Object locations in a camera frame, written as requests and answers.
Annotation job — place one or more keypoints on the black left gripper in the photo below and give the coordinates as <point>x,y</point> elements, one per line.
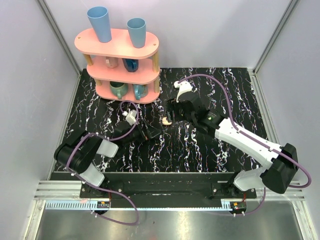
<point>146,132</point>

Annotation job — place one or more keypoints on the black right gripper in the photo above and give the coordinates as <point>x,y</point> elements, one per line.
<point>171,105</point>

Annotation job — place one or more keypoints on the white earbuds charging case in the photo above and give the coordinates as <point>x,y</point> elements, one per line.
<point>166,122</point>

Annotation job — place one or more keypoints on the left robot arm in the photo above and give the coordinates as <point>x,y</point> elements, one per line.
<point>82,161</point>

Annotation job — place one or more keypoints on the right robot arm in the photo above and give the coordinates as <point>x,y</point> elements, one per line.
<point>278,163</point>

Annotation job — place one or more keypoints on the blue butterfly mug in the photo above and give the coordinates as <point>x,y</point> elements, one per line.
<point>140,91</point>

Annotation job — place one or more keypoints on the green ceramic mug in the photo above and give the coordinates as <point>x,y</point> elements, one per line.
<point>119,89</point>

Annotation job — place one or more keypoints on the pink three-tier shelf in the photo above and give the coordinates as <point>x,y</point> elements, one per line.
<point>119,61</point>

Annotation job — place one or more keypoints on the dark blue mug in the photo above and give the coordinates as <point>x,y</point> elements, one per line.
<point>131,65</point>

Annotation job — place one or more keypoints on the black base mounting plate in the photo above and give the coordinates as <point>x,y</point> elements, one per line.
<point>172,190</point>

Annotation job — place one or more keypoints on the pink mug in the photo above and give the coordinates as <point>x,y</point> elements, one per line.
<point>111,62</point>

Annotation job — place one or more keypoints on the blue cup right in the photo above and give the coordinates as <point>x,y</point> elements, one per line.
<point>137,31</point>

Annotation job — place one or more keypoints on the tall blue cup left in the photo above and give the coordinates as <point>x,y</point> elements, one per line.
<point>100,22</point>

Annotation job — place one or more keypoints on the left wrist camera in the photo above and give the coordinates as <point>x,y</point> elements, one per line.
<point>131,117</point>

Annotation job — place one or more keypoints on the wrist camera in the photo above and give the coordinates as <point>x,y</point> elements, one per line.
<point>131,117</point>
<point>183,87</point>

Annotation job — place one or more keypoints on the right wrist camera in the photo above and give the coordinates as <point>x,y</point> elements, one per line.
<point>183,87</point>

